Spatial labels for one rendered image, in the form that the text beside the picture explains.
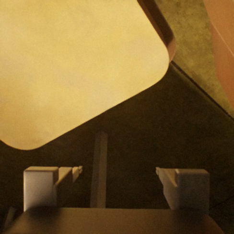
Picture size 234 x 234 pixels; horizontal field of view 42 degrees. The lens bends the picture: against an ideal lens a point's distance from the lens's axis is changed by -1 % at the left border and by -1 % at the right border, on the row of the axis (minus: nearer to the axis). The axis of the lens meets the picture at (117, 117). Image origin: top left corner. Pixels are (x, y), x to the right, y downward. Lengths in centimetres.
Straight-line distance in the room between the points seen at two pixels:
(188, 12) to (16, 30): 76
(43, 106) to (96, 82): 10
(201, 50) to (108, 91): 74
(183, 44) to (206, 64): 13
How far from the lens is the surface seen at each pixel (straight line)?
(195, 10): 114
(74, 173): 16
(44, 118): 56
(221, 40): 34
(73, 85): 51
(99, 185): 117
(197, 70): 125
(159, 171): 17
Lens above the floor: 105
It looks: 52 degrees down
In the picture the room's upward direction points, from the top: 180 degrees clockwise
